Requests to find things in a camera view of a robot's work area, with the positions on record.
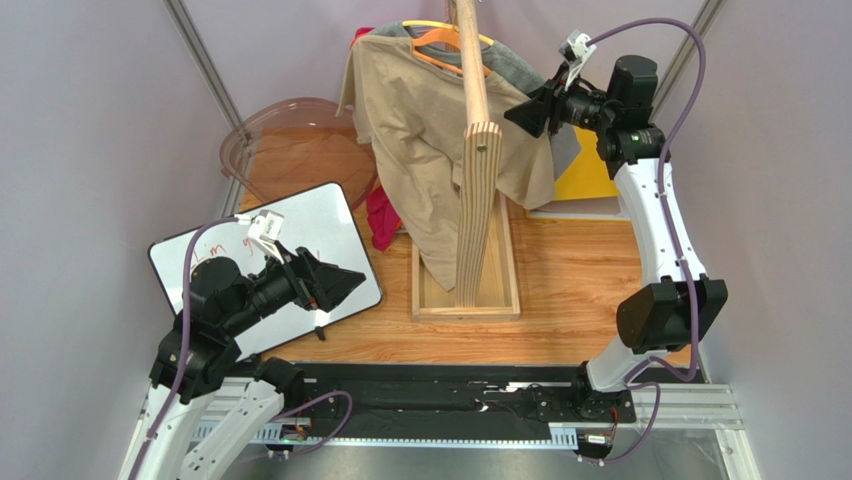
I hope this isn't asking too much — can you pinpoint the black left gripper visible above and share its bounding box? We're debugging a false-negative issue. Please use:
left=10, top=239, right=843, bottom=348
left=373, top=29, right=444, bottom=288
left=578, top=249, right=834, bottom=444
left=223, top=238, right=366, bottom=335

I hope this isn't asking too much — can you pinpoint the beige t shirt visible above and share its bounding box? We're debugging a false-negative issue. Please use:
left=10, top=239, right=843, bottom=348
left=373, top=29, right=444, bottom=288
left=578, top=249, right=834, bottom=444
left=340, top=33, right=555, bottom=290

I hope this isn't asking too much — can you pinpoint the orange plastic hanger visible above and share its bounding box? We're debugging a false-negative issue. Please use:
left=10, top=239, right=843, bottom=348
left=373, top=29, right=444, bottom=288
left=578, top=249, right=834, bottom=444
left=411, top=27, right=462, bottom=76

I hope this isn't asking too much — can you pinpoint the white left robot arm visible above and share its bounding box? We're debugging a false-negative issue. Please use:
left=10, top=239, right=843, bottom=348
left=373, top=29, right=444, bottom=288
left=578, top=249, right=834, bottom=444
left=119, top=247, right=366, bottom=479

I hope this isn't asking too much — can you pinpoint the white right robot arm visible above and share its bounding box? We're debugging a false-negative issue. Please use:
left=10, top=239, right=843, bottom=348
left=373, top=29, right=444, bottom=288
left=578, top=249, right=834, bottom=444
left=504, top=55, right=728, bottom=392

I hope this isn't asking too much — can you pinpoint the grey t shirt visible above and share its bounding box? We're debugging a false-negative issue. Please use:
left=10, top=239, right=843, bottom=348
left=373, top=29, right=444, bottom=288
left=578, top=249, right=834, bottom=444
left=369, top=21, right=582, bottom=181

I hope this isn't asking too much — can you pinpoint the yellow plastic hanger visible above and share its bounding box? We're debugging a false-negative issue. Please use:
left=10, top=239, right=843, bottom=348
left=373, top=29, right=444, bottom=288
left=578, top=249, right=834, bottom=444
left=402, top=19, right=494, bottom=46

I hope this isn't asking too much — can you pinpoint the white board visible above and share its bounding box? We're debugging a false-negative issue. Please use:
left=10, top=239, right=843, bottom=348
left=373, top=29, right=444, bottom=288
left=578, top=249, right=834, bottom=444
left=148, top=182, right=383, bottom=360

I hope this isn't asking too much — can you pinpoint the pink cloth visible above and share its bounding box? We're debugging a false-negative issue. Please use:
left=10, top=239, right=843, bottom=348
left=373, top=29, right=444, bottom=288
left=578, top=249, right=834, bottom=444
left=365, top=186, right=403, bottom=252

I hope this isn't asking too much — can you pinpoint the clear pink plastic bowl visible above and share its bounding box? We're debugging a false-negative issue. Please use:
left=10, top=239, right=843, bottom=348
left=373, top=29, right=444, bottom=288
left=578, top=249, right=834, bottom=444
left=219, top=97, right=378, bottom=209

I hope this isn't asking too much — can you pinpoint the wooden clothes rack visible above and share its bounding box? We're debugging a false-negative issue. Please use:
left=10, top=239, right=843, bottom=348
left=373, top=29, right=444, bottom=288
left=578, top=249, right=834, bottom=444
left=411, top=1, right=521, bottom=321

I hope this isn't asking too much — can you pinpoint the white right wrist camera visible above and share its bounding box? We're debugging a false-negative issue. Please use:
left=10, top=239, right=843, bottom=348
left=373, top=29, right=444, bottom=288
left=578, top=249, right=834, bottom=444
left=558, top=30, right=597, bottom=91

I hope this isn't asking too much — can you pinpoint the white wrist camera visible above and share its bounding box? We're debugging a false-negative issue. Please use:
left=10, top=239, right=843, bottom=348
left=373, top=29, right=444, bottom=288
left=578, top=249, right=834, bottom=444
left=247, top=210, right=284, bottom=263
left=558, top=30, right=597, bottom=91

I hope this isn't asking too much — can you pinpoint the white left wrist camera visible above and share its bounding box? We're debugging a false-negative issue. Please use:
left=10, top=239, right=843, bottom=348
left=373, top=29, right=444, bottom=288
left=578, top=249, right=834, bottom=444
left=247, top=210, right=284, bottom=263

